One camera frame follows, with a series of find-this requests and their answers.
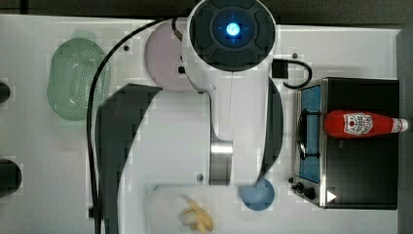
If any blue small cup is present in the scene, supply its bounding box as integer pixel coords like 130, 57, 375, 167
241, 178, 276, 212

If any green perforated colander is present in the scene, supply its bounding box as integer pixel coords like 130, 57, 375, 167
47, 30, 106, 121

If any peeled toy banana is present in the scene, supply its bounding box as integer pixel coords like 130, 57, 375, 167
180, 199, 214, 234

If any lilac round plate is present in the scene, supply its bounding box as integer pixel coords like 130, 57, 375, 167
144, 19, 195, 92

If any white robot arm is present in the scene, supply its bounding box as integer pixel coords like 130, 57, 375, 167
94, 0, 282, 234

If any red plush ketchup bottle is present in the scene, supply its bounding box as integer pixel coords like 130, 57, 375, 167
323, 110, 412, 138

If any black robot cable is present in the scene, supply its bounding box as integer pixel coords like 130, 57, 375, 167
86, 18, 169, 234

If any black toaster oven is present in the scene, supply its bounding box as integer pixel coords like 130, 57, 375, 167
289, 78, 399, 210

